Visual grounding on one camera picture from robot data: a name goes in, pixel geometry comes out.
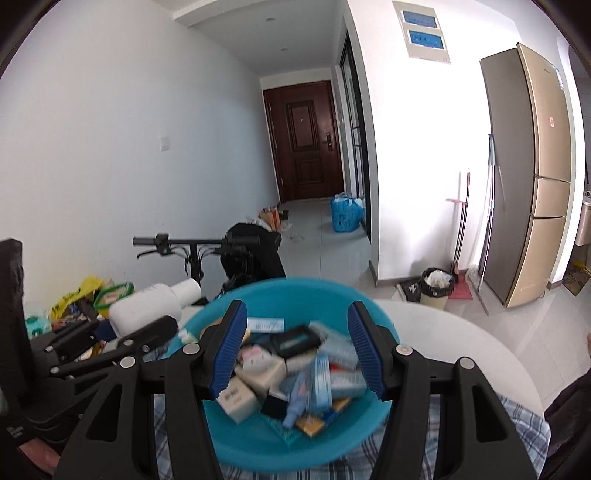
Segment white plastic bottle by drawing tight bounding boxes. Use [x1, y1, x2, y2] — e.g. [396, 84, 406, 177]
[108, 279, 202, 339]

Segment black square frame case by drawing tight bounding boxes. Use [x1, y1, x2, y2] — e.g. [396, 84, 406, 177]
[270, 325, 322, 359]

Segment black ZEESEA box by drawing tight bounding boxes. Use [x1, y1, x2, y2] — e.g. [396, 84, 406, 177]
[260, 391, 288, 422]

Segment person's left hand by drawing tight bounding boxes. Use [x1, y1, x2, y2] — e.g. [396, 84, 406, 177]
[19, 438, 60, 475]

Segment white cream box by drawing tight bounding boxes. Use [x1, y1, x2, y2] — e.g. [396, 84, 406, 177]
[216, 376, 259, 424]

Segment white pink plush toy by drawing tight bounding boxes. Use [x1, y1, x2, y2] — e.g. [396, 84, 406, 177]
[242, 345, 273, 374]

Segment yellow container green lid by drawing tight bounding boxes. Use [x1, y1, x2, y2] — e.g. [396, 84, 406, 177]
[93, 282, 134, 318]

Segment trash bin black bag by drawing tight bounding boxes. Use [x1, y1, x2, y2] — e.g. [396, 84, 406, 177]
[418, 268, 456, 310]

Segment black bag on scooter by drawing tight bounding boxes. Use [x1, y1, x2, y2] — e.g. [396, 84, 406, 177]
[221, 223, 287, 293]

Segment blue plaid cloth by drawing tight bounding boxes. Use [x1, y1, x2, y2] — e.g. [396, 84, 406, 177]
[154, 395, 551, 480]

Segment blue shopping bag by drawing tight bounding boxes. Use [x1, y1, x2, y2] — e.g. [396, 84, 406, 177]
[331, 193, 365, 233]

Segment dark brown entrance door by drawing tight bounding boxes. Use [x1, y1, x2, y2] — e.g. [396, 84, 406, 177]
[263, 80, 344, 203]

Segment gold refrigerator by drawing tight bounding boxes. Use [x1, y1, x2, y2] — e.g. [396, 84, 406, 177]
[481, 44, 571, 308]

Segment electrical panel blue windows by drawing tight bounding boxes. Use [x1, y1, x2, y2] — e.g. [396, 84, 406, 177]
[393, 1, 450, 63]

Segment black scooter handlebar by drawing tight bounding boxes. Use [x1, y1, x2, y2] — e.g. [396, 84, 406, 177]
[132, 233, 229, 284]

